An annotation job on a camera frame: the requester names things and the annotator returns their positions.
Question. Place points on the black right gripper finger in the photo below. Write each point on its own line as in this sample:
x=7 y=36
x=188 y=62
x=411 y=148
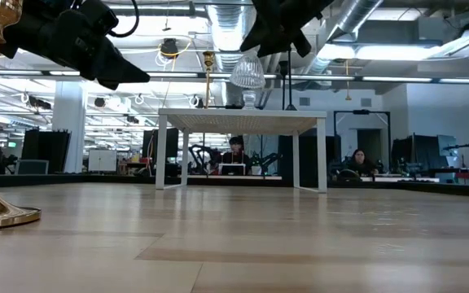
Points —
x=287 y=38
x=261 y=32

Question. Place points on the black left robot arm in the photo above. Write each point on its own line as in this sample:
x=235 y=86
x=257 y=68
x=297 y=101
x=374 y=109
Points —
x=27 y=34

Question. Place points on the white square column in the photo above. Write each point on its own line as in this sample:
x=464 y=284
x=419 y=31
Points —
x=69 y=126

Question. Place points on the white cabinet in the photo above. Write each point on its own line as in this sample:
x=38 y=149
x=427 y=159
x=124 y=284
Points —
x=102 y=160

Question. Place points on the black room partition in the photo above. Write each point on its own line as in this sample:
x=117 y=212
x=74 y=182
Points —
x=45 y=150

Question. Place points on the white perforated metal riser shelf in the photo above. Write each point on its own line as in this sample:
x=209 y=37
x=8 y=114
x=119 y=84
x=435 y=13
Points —
x=242 y=122

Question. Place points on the teal grey box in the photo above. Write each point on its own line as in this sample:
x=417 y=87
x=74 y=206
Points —
x=31 y=167

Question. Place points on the linear ceiling light strip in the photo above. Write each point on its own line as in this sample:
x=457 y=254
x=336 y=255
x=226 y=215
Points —
x=397 y=79

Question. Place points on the white laptop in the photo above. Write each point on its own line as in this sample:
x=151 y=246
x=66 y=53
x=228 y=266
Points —
x=232 y=169

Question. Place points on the black desk monitors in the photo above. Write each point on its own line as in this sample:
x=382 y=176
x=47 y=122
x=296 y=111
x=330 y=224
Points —
x=413 y=152

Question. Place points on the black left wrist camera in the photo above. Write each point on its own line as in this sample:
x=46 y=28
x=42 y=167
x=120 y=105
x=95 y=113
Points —
x=96 y=16

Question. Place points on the silver ribbed ventilation duct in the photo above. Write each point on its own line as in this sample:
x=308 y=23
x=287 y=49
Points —
x=226 y=28

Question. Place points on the black gantry frame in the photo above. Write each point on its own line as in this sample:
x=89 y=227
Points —
x=360 y=112

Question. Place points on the black aluminium table frame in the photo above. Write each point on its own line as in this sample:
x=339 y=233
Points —
x=442 y=188

